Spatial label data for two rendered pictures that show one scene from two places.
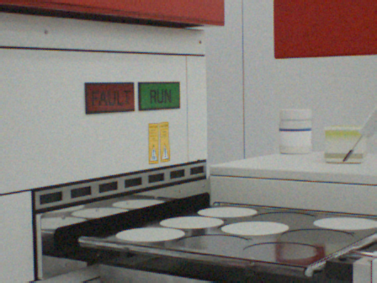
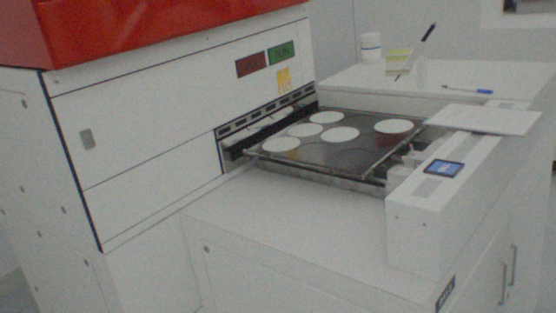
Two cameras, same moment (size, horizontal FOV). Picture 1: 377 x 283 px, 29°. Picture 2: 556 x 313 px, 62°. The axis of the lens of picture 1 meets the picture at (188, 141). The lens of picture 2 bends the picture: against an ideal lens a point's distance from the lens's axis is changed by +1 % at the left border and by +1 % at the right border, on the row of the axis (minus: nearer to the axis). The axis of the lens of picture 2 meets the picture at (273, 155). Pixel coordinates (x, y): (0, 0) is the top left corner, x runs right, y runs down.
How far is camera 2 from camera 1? 0.26 m
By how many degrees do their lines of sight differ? 21
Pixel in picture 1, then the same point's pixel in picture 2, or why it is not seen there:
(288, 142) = (366, 56)
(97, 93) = (242, 64)
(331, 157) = (390, 72)
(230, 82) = not seen: outside the picture
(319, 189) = (380, 99)
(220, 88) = not seen: outside the picture
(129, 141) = (265, 85)
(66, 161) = (230, 108)
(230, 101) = not seen: outside the picture
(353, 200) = (400, 106)
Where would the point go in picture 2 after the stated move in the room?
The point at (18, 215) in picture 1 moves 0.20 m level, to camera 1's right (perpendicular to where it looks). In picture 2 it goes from (208, 144) to (286, 137)
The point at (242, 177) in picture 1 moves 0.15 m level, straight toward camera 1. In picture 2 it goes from (335, 90) to (334, 105)
